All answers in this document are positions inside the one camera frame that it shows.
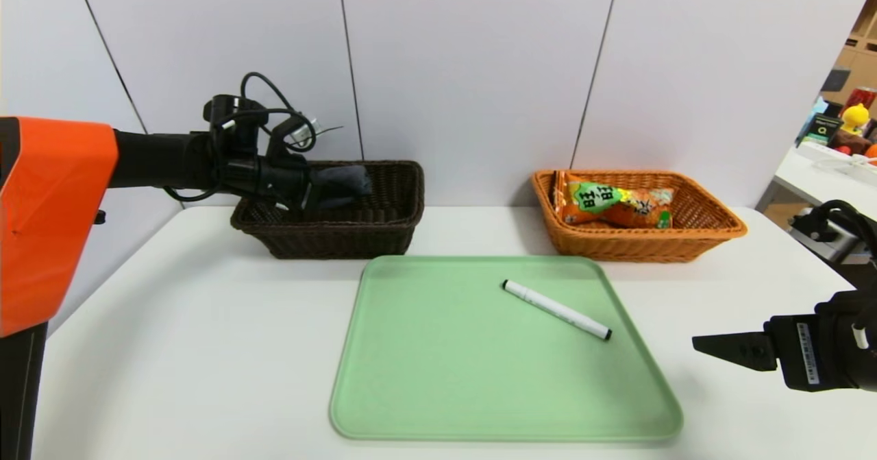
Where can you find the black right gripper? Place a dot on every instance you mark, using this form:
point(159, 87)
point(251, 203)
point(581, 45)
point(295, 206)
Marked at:
point(803, 353)

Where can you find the dark grey towel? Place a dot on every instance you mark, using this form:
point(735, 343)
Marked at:
point(346, 179)

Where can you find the dark brown lumpy object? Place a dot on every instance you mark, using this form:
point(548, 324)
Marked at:
point(846, 142)

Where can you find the black box green logo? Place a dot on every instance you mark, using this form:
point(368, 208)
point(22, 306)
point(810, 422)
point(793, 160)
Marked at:
point(822, 131)

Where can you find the dark brown wicker basket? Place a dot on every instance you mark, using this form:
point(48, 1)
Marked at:
point(356, 237)

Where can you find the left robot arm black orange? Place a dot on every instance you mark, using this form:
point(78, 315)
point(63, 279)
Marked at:
point(55, 206)

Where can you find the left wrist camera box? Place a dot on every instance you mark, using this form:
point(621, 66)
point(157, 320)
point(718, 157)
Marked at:
point(305, 131)

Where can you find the wooden shelf unit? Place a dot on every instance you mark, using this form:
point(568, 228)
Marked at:
point(860, 69)

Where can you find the orange snack bag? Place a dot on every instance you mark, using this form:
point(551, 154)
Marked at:
point(616, 208)

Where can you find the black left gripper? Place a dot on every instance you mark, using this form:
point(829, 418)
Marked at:
point(306, 184)

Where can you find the green plastic tray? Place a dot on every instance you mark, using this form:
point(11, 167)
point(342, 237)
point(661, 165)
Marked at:
point(445, 378)

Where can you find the light blue packet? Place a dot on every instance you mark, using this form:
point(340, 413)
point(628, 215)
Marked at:
point(812, 114)

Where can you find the white background table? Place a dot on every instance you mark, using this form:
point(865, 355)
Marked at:
point(801, 172)

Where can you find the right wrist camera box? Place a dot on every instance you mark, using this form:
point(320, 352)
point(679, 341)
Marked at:
point(812, 225)

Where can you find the dark grey flat panel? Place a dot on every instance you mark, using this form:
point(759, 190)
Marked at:
point(832, 81)

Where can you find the orange wicker basket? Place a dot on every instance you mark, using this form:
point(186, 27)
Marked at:
point(637, 247)

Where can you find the yellow plush toy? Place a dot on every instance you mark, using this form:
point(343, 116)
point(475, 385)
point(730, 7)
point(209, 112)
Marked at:
point(854, 118)

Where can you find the red can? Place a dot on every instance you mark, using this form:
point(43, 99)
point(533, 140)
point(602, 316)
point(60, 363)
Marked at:
point(860, 98)

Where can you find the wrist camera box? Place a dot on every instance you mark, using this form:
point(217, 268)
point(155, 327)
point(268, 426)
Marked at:
point(812, 225)
point(305, 131)

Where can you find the orange round fruit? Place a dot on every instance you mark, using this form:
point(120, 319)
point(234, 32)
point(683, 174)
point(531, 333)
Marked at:
point(871, 153)

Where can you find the small red fruit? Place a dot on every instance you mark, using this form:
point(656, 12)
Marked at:
point(841, 151)

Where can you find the white marker pen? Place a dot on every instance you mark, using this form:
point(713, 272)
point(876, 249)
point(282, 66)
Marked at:
point(555, 308)

